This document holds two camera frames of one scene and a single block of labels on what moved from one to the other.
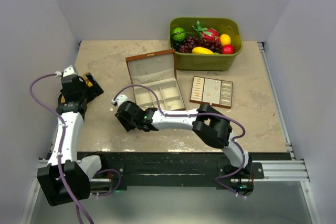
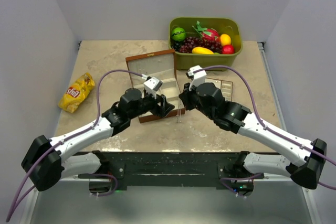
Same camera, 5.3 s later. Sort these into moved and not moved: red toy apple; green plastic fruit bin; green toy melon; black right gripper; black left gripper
Moved: black right gripper; black left gripper
Not moved: red toy apple; green plastic fruit bin; green toy melon
